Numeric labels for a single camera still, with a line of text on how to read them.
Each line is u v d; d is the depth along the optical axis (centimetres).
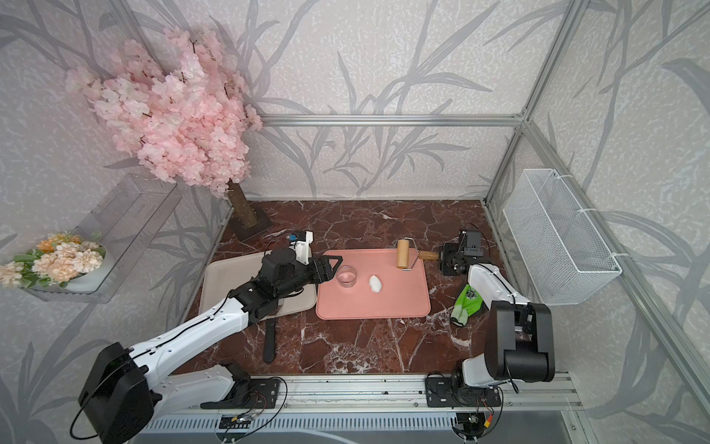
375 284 93
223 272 96
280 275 59
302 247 71
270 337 82
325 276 69
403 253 91
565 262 60
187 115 67
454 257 84
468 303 89
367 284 94
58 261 49
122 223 74
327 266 70
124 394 38
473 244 71
